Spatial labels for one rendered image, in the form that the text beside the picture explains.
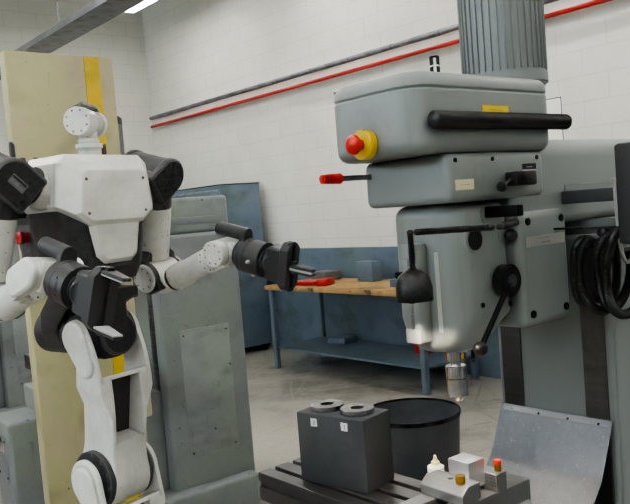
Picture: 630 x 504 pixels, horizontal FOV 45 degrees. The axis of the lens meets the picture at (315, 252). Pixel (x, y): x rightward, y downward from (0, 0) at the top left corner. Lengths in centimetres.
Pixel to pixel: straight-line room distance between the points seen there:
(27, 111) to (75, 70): 26
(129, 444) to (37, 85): 157
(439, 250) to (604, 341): 53
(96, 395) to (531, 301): 102
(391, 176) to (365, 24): 641
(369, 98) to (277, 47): 756
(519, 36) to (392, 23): 593
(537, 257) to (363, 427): 60
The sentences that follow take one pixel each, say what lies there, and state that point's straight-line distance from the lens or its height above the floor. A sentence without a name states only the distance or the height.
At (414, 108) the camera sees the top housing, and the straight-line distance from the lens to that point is 150.
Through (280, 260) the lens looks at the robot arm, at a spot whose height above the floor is 152.
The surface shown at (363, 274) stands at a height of 95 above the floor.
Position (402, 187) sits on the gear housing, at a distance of 162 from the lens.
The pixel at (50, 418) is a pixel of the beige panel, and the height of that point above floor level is 94.
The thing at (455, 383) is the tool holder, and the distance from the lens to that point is 174.
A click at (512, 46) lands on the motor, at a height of 197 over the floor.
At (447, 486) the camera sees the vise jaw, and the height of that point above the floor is 102.
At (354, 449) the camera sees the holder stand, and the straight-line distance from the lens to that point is 200.
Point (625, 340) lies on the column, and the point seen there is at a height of 127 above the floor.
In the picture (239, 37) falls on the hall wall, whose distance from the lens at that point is 973.
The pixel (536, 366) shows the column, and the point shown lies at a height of 119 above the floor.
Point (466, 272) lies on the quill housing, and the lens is 162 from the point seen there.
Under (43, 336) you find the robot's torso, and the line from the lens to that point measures 206.
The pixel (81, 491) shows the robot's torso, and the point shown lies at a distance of 199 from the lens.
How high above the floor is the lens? 164
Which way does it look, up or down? 3 degrees down
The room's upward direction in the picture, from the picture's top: 5 degrees counter-clockwise
